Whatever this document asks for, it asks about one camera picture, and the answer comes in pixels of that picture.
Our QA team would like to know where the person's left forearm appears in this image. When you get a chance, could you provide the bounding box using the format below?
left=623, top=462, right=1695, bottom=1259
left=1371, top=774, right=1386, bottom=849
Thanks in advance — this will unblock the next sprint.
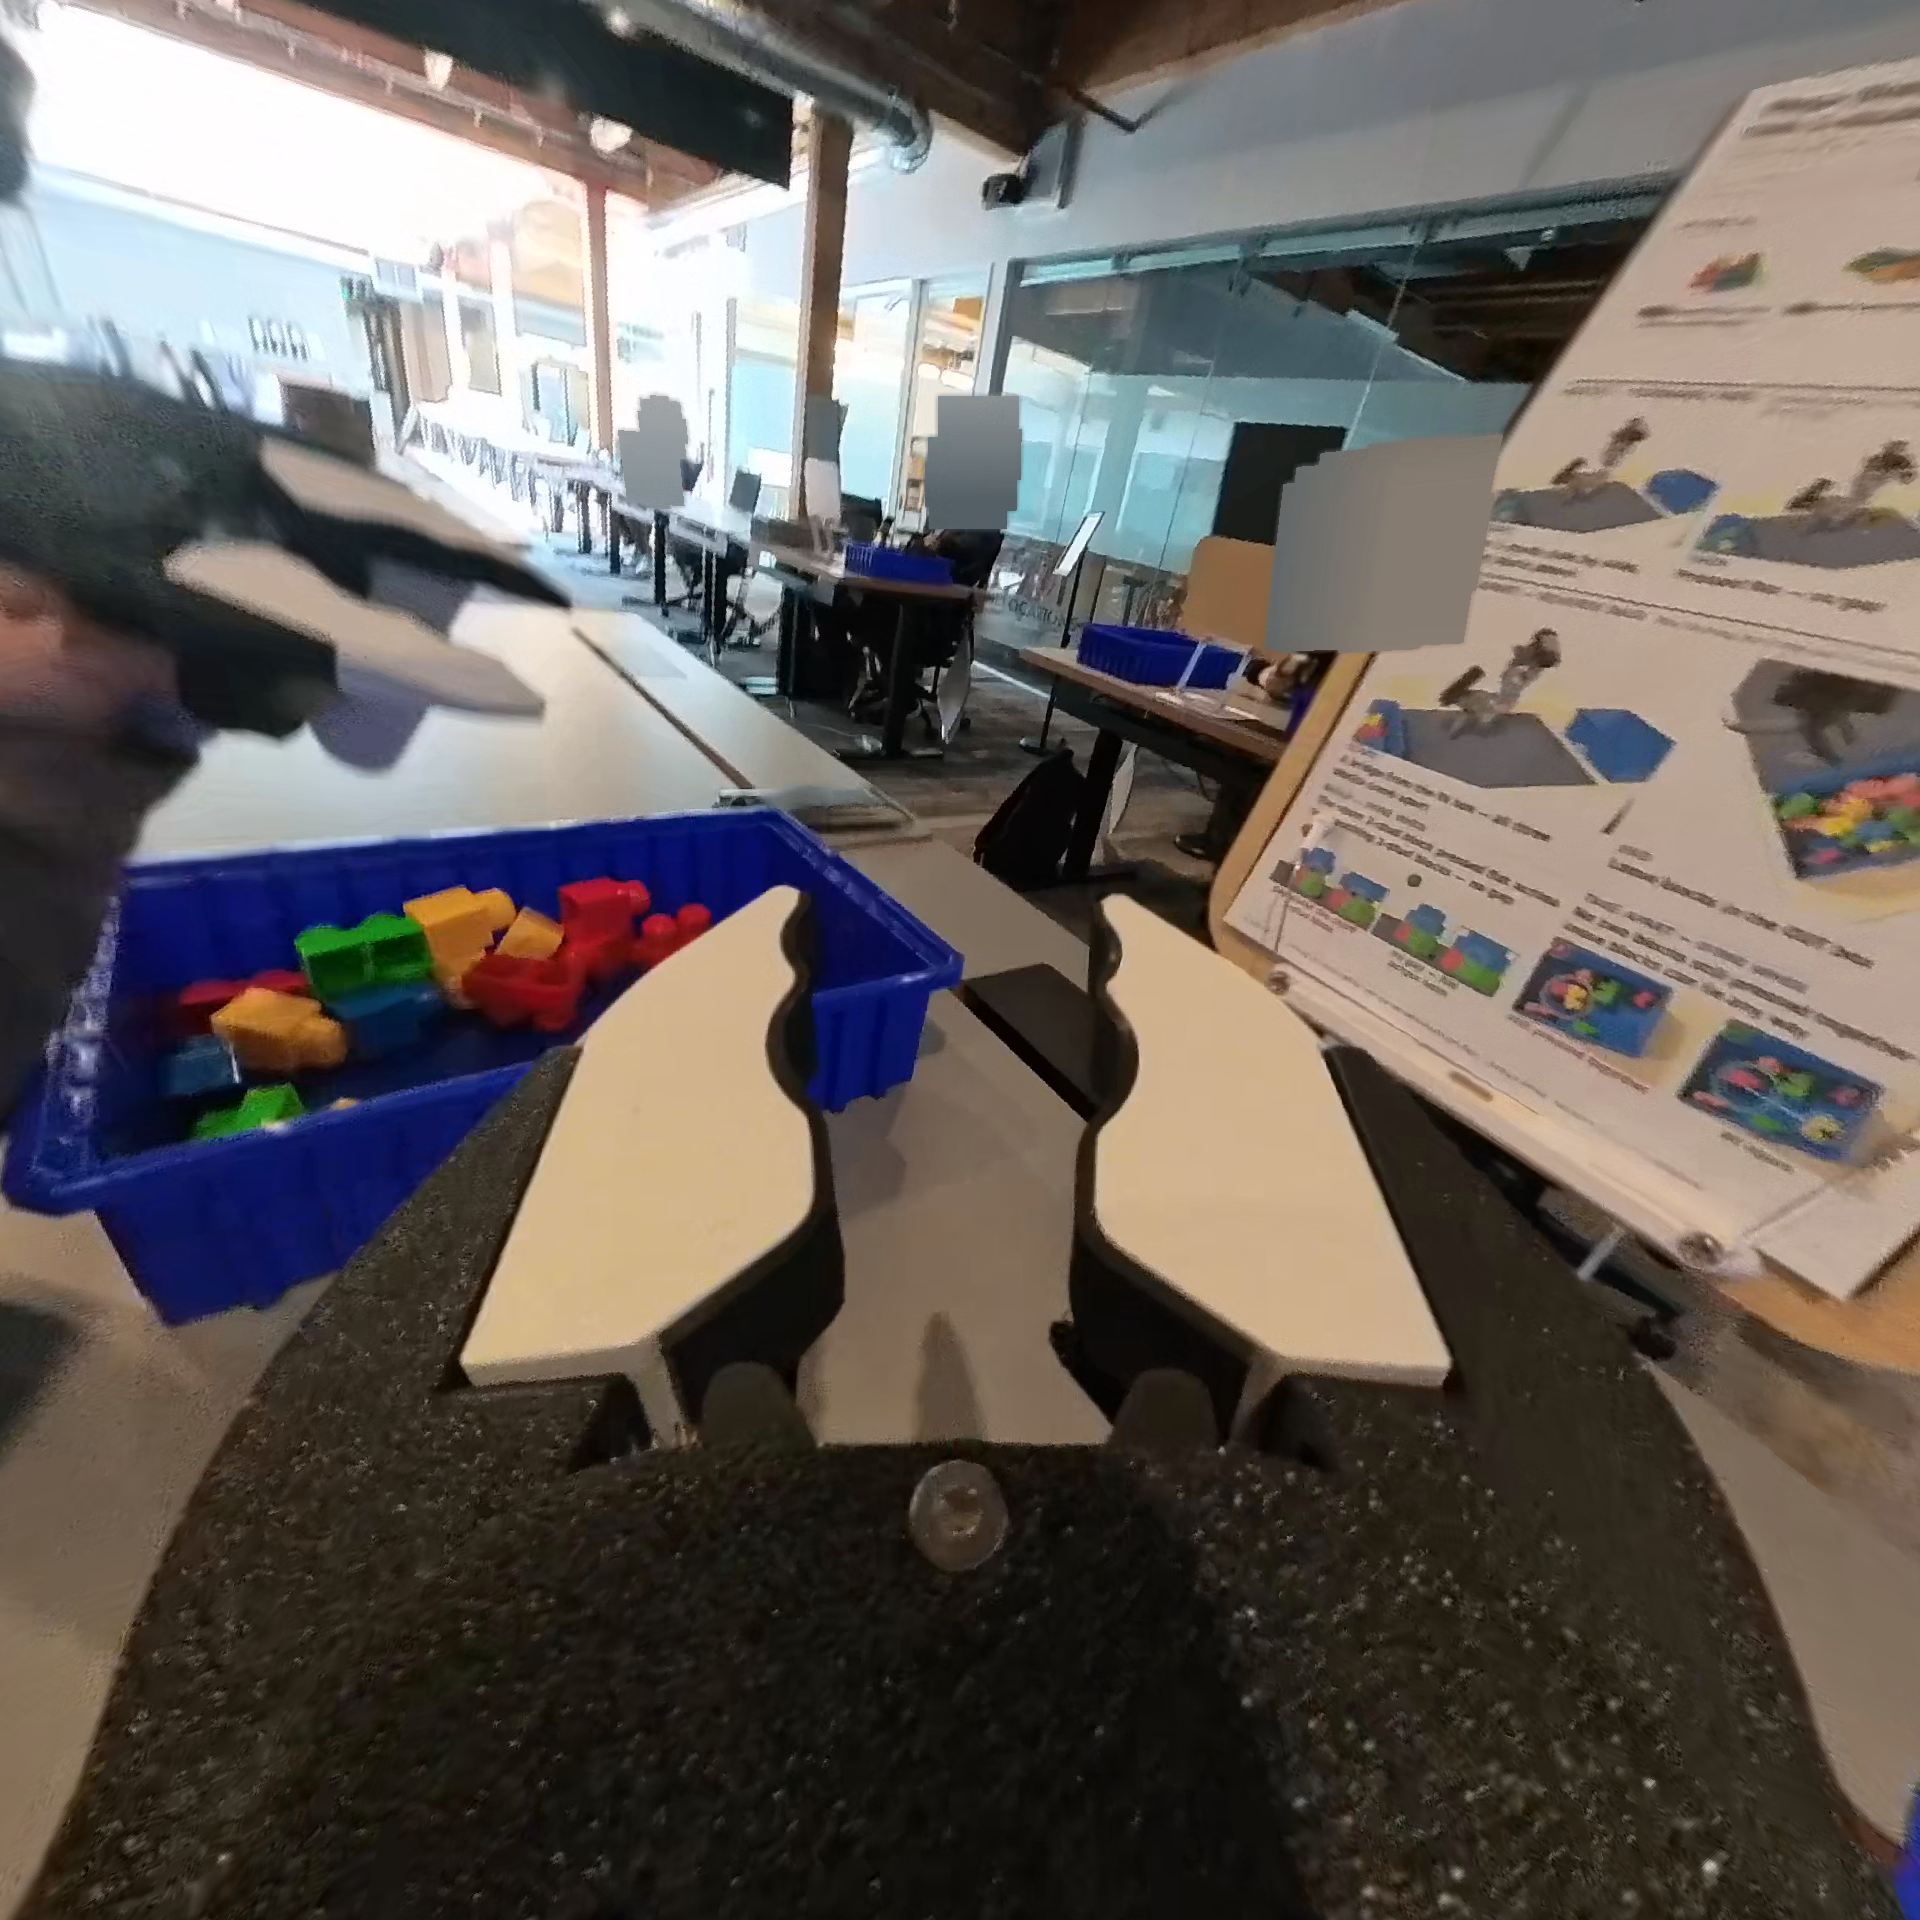
left=0, top=747, right=154, bottom=1120

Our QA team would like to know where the tan cardboard panel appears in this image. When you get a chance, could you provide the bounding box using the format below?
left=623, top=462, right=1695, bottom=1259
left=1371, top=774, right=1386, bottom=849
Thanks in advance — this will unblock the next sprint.
left=1182, top=535, right=1277, bottom=646

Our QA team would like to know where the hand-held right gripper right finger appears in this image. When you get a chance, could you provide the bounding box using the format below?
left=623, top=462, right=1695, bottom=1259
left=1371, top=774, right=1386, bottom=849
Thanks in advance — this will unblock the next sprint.
left=1064, top=891, right=1455, bottom=1448

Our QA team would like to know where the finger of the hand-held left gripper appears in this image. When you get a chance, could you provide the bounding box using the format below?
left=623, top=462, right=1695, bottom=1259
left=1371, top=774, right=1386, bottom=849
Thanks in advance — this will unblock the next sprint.
left=161, top=537, right=549, bottom=719
left=258, top=435, right=575, bottom=605

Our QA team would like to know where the brown edged office desk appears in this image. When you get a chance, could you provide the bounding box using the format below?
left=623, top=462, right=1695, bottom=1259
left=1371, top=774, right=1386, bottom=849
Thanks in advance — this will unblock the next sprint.
left=1019, top=643, right=1309, bottom=886
left=750, top=540, right=981, bottom=759

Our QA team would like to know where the black backpack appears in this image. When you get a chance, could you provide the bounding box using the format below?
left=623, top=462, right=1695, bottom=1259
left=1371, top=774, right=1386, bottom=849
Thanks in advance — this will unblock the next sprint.
left=971, top=747, right=1087, bottom=888

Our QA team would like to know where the printed instruction poster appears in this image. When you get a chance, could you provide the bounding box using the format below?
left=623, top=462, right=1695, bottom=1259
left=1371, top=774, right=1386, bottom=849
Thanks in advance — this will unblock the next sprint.
left=1222, top=59, right=1920, bottom=1304

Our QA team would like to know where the person's left hand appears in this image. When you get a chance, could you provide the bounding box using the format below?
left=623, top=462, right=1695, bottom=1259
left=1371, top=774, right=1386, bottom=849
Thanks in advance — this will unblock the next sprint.
left=0, top=566, right=185, bottom=769

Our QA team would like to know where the wooden post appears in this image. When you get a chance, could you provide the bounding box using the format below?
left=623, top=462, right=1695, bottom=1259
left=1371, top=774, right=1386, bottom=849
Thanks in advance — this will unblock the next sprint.
left=790, top=111, right=857, bottom=518

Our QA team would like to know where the instruction poster on white stand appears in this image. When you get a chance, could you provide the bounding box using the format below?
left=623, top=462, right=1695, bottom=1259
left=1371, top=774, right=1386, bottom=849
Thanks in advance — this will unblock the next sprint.
left=1207, top=646, right=1920, bottom=1374

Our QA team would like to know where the metal ceiling duct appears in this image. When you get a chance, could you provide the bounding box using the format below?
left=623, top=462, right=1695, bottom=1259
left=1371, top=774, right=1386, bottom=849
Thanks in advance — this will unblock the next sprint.
left=599, top=0, right=938, bottom=173

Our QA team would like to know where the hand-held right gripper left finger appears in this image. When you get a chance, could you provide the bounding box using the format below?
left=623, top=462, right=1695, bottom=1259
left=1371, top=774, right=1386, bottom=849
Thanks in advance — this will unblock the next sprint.
left=456, top=883, right=848, bottom=1448

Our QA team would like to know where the flat black desk cover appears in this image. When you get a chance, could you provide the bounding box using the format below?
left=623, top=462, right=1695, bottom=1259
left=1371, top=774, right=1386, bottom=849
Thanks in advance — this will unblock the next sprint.
left=959, top=967, right=1119, bottom=1120

